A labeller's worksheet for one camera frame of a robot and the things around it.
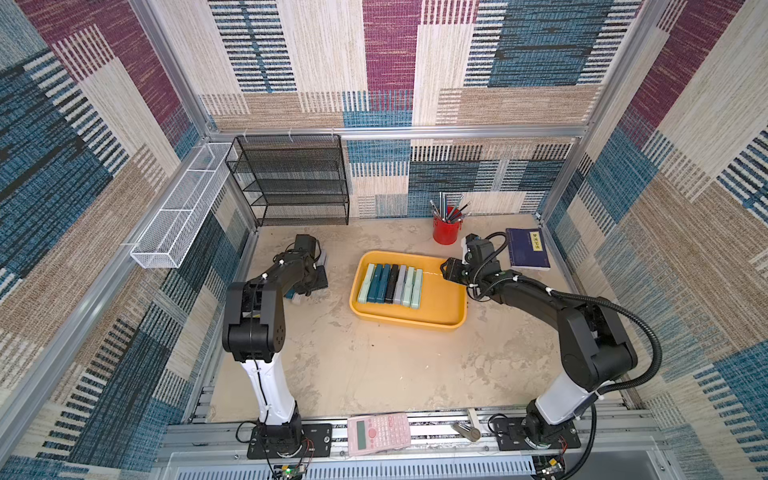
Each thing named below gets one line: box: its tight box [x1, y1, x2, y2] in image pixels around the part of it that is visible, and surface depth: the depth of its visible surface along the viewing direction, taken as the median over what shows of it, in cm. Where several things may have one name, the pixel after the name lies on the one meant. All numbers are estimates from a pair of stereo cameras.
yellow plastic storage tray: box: [349, 250, 468, 330], surface depth 98 cm
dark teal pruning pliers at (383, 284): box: [376, 264, 391, 304], surface depth 100 cm
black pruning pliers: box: [384, 264, 399, 304], surface depth 99 cm
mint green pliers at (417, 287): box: [411, 268, 423, 310], surface depth 99 cm
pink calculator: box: [347, 413, 411, 457], surface depth 75 cm
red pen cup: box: [433, 217, 462, 245], surface depth 116 cm
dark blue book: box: [506, 228, 551, 271], surface depth 112 cm
